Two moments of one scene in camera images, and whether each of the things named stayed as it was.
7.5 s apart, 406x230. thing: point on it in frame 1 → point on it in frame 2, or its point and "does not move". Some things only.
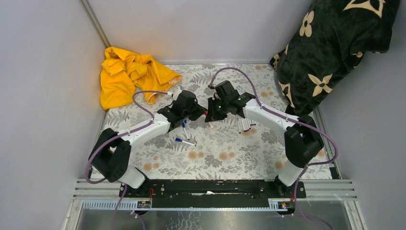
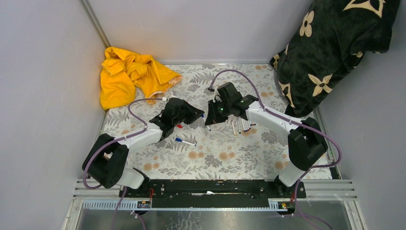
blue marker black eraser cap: (243, 127) does not move
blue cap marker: (244, 127) does not move
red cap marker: (212, 127) → (232, 125)
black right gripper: (212, 115) does not move
